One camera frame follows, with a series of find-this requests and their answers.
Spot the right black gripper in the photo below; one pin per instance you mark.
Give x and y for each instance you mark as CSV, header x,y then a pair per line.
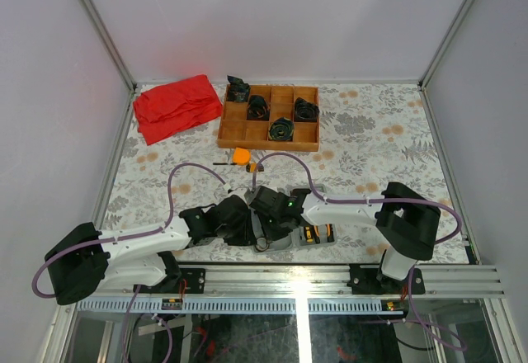
x,y
269,234

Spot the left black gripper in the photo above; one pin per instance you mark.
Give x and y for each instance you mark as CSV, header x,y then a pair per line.
x,y
246,239

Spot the grey plastic tool case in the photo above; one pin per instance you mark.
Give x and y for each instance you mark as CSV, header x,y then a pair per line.
x,y
293,240

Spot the black yellow screwdriver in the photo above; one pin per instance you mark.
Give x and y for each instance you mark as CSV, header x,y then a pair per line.
x,y
310,234

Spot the orange handled pliers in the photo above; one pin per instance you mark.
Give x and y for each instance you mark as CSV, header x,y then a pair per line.
x,y
327,231

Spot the orange hex key set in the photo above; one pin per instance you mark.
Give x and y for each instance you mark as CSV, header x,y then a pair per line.
x,y
254,167

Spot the orange tape measure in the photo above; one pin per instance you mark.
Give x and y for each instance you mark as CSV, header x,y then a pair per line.
x,y
240,157

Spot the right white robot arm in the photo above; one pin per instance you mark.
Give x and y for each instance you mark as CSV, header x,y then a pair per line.
x,y
403,217

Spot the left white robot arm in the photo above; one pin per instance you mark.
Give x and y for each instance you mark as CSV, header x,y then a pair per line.
x,y
87,259

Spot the rolled dark belt bottom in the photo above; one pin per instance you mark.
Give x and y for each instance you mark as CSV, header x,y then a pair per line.
x,y
281,130

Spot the rolled dark belt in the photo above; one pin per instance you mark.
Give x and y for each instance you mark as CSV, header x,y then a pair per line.
x,y
257,108
305,111
281,130

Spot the wooden compartment tray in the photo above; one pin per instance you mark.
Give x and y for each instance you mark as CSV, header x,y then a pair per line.
x,y
235,131

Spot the rolled dark belt right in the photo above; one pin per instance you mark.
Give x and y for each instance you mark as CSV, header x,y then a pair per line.
x,y
305,111

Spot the rolled dark belt upper left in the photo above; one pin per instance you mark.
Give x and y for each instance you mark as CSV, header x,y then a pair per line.
x,y
257,108

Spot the rolled dark belt outside tray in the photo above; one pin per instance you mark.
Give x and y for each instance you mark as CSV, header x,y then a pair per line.
x,y
238,90

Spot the red folded cloth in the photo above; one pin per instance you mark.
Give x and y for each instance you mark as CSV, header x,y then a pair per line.
x,y
175,107

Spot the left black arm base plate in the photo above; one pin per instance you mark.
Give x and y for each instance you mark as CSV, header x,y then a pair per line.
x,y
191,282

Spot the aluminium mounting rail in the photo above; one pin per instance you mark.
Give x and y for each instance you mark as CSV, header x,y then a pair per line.
x,y
277,280

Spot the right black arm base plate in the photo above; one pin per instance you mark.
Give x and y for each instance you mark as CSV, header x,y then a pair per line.
x,y
368,280

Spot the white slotted cable duct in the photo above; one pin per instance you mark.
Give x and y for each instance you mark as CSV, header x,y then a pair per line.
x,y
199,305

